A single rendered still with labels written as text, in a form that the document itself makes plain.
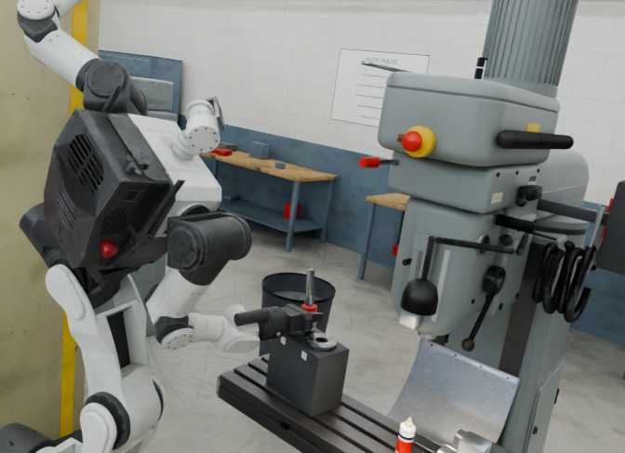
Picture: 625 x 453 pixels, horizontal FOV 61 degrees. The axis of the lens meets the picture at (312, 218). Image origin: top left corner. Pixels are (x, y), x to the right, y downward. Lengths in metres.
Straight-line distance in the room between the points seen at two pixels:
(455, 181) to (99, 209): 0.71
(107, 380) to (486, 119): 1.03
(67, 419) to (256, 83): 5.50
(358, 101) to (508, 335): 5.04
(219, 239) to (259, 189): 6.44
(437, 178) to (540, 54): 0.43
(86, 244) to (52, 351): 1.69
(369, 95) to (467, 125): 5.38
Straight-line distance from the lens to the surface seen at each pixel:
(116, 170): 1.04
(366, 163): 1.09
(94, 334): 1.35
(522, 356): 1.72
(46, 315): 2.70
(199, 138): 1.12
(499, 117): 1.07
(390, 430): 1.64
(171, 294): 1.17
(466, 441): 1.42
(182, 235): 1.04
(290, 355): 1.61
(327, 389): 1.60
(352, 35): 6.64
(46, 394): 2.89
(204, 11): 8.51
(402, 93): 1.10
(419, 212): 1.23
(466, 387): 1.77
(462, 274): 1.23
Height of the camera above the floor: 1.83
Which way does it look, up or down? 13 degrees down
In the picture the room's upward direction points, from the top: 8 degrees clockwise
